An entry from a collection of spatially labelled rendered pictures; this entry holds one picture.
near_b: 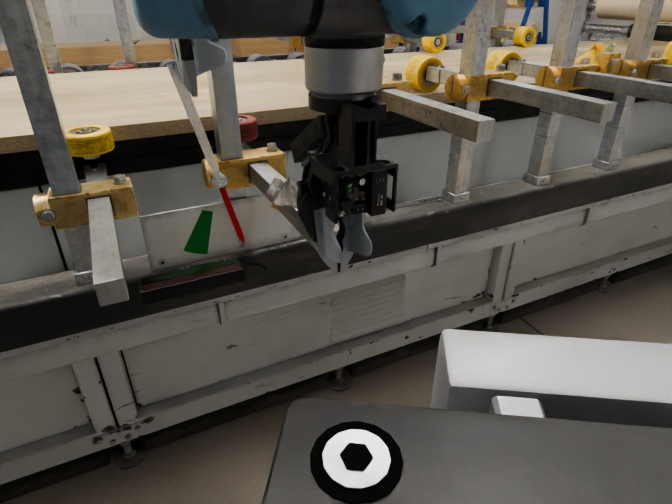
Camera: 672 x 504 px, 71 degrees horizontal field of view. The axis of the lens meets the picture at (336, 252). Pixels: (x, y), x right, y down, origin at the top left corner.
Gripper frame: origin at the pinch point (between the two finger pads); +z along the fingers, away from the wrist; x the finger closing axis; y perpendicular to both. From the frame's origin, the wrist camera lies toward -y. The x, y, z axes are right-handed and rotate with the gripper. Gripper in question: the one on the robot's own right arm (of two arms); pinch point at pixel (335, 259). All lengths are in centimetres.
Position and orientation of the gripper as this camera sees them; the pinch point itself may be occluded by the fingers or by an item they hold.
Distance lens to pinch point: 57.5
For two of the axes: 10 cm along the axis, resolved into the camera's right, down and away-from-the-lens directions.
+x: 9.0, -2.1, 3.9
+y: 4.4, 4.3, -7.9
